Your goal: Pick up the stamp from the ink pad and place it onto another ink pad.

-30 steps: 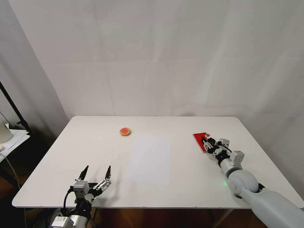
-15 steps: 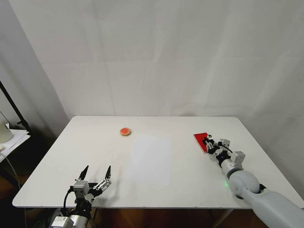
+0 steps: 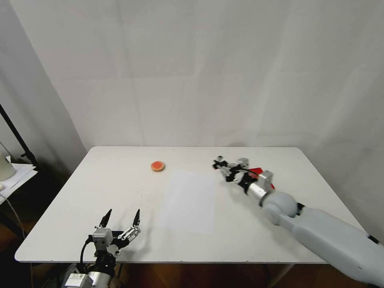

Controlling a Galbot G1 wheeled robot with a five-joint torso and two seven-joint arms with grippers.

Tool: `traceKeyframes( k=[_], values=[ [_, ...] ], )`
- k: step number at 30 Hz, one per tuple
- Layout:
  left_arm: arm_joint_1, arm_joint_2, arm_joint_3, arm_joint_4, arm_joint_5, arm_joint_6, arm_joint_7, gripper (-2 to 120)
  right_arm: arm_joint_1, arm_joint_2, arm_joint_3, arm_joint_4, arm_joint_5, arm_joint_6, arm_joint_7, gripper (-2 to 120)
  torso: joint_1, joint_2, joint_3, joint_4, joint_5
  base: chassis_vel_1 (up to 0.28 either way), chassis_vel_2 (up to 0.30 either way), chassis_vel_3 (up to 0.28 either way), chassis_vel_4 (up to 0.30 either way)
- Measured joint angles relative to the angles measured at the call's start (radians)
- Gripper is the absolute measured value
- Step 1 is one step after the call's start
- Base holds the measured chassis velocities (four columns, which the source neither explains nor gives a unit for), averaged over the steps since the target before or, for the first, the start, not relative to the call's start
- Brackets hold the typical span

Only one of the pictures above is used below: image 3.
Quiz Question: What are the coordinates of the black stand pole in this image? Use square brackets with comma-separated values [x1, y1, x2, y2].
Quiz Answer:
[0, 103, 40, 167]

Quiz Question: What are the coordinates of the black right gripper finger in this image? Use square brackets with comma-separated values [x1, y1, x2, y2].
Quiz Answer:
[212, 162, 233, 182]
[214, 155, 240, 170]

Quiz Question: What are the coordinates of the white paper sheet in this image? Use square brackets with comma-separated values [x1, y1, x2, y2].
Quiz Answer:
[158, 170, 215, 235]

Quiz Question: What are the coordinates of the pale cylindrical container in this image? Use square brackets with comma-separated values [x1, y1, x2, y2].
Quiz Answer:
[0, 141, 16, 182]

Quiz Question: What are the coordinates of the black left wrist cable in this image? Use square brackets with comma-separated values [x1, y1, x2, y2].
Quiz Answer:
[80, 236, 94, 272]

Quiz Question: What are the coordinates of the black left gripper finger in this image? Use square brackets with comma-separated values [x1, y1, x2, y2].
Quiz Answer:
[96, 209, 113, 231]
[117, 209, 142, 241]

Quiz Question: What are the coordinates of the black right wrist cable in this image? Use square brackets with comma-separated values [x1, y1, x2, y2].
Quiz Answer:
[236, 168, 262, 178]

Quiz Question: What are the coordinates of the red square ink pad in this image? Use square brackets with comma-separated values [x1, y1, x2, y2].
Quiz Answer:
[248, 167, 276, 190]

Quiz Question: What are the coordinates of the thin white cable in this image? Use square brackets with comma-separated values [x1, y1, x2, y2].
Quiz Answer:
[0, 192, 25, 238]

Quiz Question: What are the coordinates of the stack of white papers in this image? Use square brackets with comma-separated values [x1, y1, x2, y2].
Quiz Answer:
[0, 163, 40, 194]

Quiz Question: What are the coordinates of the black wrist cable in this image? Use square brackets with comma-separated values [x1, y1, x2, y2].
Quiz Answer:
[236, 168, 262, 178]
[80, 236, 94, 272]

